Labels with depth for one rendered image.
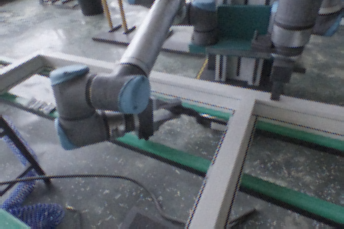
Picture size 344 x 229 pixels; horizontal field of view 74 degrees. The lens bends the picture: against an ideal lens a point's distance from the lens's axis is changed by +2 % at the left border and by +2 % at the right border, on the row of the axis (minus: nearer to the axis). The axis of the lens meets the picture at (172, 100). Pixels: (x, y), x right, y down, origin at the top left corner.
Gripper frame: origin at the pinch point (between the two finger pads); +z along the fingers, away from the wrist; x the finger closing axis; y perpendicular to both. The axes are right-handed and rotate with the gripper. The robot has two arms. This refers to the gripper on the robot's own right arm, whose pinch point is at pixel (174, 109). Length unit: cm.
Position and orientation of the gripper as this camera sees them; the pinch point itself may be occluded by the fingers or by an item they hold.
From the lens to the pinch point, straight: 73.5
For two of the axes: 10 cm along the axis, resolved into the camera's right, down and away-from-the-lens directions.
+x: 0.2, -8.9, -4.5
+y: 4.5, 4.1, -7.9
